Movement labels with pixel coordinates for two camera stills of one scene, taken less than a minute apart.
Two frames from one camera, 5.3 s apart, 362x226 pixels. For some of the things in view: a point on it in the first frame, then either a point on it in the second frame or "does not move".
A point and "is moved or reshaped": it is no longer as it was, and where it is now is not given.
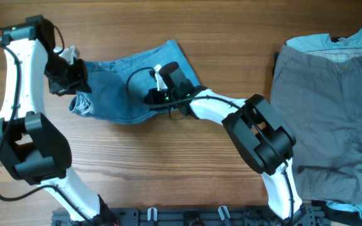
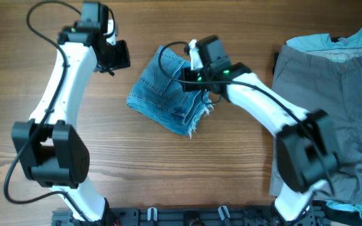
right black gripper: [155, 98] to [188, 75]
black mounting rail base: [195, 216] does not move
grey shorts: [334, 112] does not move
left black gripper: [77, 86] to [124, 60]
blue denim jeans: [118, 87] is moved or reshaped
